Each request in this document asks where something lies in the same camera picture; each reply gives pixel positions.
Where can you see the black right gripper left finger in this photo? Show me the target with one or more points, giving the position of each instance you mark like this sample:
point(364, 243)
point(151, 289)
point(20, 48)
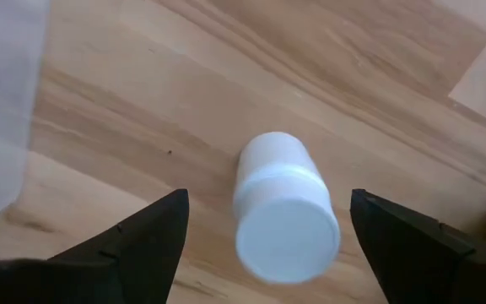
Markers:
point(133, 262)

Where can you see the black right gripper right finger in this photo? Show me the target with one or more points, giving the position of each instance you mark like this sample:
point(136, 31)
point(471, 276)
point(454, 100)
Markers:
point(420, 262)

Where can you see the white pill bottle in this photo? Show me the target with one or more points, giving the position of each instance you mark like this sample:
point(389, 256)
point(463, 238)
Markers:
point(285, 211)

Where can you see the clear plastic basket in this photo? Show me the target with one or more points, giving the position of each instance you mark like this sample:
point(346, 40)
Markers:
point(2, 105)

